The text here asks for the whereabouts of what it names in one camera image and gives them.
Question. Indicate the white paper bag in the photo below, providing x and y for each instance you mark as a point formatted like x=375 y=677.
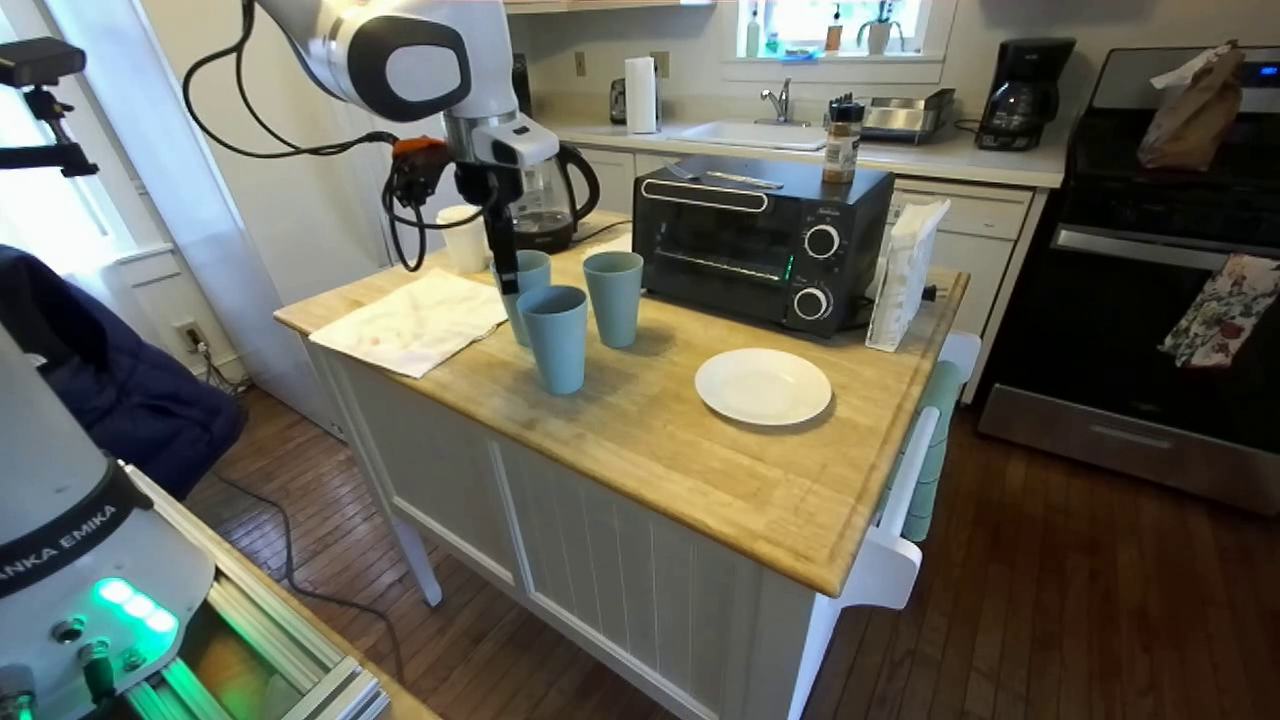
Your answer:
x=904 y=275

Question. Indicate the green hanging towel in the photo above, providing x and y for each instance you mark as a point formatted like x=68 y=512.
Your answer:
x=930 y=454

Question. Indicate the black kitchen stove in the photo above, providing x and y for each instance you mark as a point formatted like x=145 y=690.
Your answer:
x=1133 y=323

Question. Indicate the white wall outlet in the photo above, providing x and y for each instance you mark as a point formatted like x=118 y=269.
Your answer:
x=190 y=336

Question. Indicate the windowsill plant jar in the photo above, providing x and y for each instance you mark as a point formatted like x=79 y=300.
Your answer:
x=877 y=29

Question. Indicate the white paper sheet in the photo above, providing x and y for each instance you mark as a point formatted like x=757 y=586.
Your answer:
x=406 y=326

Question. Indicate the white radiator cover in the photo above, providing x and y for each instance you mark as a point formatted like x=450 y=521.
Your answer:
x=145 y=287

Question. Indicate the small green bottle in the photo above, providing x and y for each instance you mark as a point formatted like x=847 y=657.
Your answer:
x=775 y=43

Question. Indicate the chrome sink faucet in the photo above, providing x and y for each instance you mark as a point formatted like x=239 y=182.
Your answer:
x=777 y=100

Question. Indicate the kitchen window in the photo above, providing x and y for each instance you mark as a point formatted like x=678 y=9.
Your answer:
x=801 y=19

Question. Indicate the white soap bottle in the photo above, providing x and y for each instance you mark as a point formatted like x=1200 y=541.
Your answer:
x=754 y=35

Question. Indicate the grey dish rack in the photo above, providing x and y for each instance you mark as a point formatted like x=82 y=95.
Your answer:
x=904 y=117

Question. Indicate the brown paper bag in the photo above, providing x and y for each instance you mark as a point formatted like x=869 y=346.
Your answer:
x=1190 y=113

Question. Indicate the floral dish towel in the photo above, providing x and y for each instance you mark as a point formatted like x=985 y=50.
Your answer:
x=1221 y=314

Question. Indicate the white kitchen sink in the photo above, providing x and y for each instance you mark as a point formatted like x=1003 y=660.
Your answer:
x=744 y=135

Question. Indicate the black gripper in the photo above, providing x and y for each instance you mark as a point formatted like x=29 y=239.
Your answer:
x=489 y=186

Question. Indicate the black camera on tripod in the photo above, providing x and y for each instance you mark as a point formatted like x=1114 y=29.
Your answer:
x=42 y=64

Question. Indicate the white wood-top kitchen island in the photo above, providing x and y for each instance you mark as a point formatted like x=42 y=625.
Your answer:
x=665 y=586

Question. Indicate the glass spice jar black lid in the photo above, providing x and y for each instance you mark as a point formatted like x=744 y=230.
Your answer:
x=840 y=143

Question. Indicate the white round plate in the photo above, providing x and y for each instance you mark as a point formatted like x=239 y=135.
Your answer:
x=763 y=385

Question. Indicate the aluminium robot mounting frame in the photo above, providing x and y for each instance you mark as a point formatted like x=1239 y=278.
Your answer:
x=304 y=665

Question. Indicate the black toaster oven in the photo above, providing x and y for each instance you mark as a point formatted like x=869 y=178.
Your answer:
x=744 y=252

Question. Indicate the blue sponge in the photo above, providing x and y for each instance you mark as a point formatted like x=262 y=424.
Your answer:
x=801 y=57

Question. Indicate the dark blue jacket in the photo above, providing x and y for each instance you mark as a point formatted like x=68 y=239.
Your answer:
x=105 y=382

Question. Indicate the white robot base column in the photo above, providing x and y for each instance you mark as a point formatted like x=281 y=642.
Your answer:
x=66 y=563

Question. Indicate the black coffee maker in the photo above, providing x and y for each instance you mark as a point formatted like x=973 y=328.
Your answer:
x=1025 y=95

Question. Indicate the blue plastic cup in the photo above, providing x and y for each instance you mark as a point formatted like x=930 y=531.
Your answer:
x=536 y=269
x=613 y=300
x=560 y=346

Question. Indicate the black wrist camera orange plug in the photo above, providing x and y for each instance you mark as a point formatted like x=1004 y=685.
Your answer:
x=421 y=171

